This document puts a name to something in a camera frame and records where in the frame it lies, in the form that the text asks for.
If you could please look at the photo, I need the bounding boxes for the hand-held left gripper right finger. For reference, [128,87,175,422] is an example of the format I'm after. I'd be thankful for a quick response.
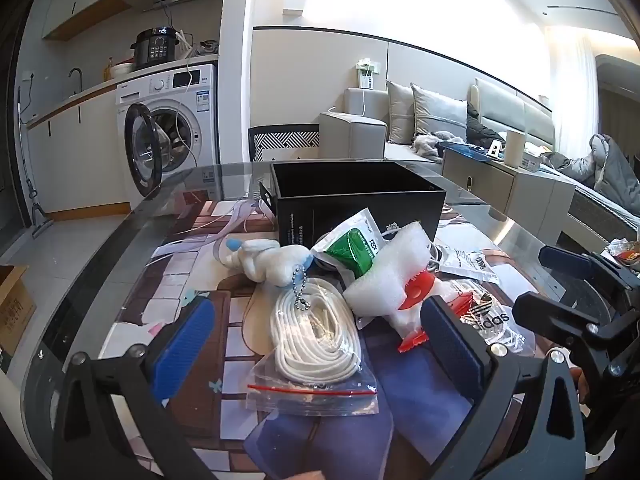
[420,295,586,480]

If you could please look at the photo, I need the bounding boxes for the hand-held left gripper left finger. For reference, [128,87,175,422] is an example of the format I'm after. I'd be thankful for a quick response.
[52,297,217,480]

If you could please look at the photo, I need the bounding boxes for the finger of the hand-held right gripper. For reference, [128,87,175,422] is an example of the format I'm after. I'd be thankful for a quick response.
[512,290,621,356]
[539,245,631,293]

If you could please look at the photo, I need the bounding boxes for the red and white packet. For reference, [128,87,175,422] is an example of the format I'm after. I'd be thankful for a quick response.
[395,269,476,353]

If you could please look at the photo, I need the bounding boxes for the white foam piece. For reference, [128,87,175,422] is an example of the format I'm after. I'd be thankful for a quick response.
[344,220,437,318]

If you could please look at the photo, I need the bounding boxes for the white plush toy with chain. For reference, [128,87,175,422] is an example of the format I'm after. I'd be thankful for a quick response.
[215,237,317,311]

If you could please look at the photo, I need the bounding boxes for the bag of white rope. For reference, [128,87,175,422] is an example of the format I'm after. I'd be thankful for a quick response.
[246,276,381,418]

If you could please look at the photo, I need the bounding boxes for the black cardboard box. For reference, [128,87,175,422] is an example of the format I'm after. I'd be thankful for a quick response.
[259,160,447,248]

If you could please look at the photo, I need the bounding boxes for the clear bag with black logo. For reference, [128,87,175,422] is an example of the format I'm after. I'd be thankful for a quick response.
[450,285,526,356]

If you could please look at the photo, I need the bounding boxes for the white labelled packet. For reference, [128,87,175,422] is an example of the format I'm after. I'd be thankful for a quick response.
[440,245,501,286]

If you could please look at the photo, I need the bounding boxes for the beige side cabinet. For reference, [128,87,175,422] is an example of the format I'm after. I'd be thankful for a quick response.
[442,142,576,256]

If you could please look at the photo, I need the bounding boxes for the grey duvet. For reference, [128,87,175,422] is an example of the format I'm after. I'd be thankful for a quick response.
[550,134,640,206]

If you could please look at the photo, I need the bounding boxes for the green and white packet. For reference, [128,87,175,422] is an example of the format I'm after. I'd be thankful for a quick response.
[311,208,388,281]

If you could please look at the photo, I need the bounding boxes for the blue tray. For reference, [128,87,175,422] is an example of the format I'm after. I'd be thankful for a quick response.
[440,141,491,157]

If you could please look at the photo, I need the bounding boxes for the bed with padded headboard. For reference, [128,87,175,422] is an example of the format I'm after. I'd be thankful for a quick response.
[467,77,640,241]

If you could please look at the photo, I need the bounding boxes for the black jacket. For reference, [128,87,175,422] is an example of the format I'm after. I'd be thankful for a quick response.
[466,102,506,148]

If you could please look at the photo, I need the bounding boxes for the brown cardboard box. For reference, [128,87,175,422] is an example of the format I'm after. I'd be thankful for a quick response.
[0,265,37,358]

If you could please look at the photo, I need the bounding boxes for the grey furry cloth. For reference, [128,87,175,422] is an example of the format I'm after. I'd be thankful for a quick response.
[412,130,466,161]

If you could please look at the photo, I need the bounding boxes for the grey pillow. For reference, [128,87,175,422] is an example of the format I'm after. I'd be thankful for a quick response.
[387,80,416,146]
[411,82,468,143]

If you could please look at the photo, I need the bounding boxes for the kitchen counter cabinet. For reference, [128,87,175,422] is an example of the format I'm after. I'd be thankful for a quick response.
[25,55,221,221]

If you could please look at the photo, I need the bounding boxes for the patterned chair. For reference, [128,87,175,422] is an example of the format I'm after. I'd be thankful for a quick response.
[248,124,321,163]

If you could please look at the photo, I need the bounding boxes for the beige sofa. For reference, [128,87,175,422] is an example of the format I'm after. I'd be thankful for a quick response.
[319,87,451,163]

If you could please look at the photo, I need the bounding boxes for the white washing machine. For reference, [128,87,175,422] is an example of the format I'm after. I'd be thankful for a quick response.
[116,63,221,208]

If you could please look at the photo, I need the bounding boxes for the floor mop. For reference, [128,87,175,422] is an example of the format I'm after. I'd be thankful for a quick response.
[17,87,53,238]

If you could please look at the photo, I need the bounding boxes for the black pressure cooker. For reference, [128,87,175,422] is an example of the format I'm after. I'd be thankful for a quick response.
[131,27,181,71]

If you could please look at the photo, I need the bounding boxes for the upper kitchen cabinet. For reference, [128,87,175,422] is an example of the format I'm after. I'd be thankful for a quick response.
[42,0,231,41]

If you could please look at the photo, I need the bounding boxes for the wall charger with plugs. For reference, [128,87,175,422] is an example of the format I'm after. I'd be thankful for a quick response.
[356,59,381,92]

